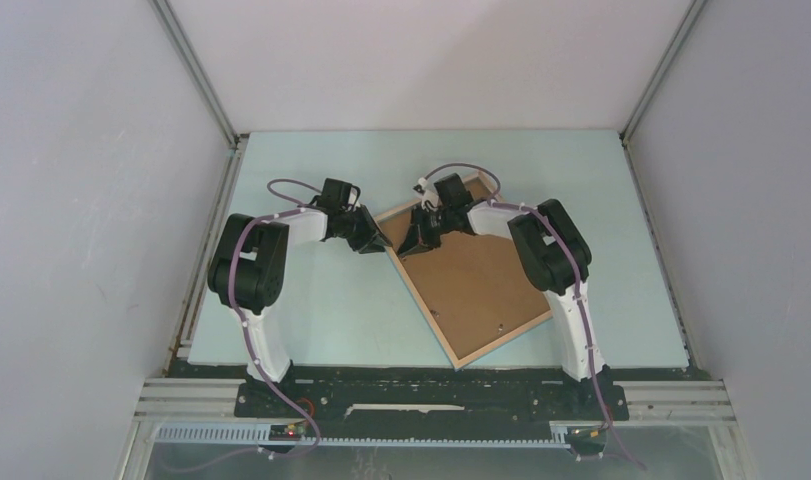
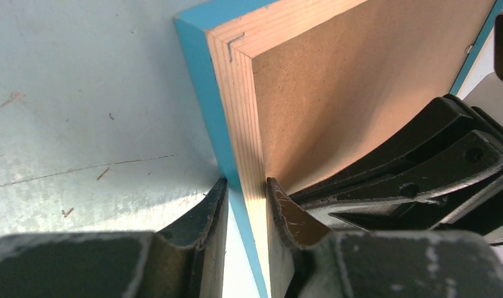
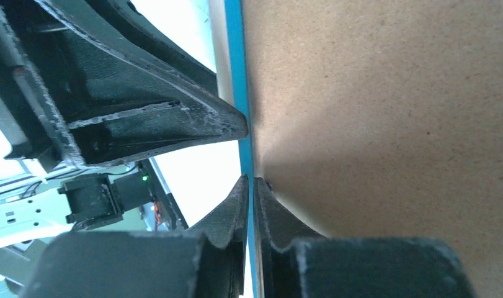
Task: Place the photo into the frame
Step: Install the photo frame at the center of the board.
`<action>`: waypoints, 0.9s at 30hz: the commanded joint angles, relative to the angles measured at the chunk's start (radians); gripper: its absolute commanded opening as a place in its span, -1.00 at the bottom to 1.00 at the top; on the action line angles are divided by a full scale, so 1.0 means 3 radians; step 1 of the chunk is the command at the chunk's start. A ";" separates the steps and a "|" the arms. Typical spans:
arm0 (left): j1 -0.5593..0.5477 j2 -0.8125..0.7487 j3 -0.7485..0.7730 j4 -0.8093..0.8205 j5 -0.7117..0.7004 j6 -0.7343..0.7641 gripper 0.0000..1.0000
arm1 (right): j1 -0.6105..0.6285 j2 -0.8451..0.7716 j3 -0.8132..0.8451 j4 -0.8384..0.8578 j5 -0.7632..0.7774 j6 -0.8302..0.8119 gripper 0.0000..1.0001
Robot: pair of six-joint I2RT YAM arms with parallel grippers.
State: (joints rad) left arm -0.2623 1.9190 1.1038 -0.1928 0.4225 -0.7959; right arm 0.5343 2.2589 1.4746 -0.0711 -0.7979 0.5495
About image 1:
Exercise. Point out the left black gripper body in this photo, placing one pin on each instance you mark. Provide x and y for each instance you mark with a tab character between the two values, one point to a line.
354	226

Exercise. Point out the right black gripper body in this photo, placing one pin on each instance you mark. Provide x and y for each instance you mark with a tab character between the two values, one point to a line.
435	224

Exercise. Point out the brown backing board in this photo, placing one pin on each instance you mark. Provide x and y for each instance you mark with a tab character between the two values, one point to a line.
471	291

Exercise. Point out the wooden picture frame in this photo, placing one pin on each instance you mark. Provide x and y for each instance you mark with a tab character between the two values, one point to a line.
445	338

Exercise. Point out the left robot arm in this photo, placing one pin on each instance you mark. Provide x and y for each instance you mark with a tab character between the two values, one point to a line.
247	270

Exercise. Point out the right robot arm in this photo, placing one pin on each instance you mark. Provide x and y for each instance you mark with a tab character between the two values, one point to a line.
553	254

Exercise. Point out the aluminium mounting profile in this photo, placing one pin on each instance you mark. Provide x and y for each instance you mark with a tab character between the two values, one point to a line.
201	411

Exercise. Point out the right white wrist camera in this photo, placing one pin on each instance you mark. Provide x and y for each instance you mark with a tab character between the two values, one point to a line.
428	198

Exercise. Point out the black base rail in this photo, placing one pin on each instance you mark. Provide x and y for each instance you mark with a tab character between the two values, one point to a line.
433	404

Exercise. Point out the left corner aluminium post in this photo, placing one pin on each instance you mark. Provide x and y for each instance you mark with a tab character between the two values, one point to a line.
185	50

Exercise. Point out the corner aluminium post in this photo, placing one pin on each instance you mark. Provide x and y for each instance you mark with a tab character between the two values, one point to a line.
668	59
185	50

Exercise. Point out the right corner aluminium post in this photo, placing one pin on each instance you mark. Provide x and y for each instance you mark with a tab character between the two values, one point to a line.
668	59

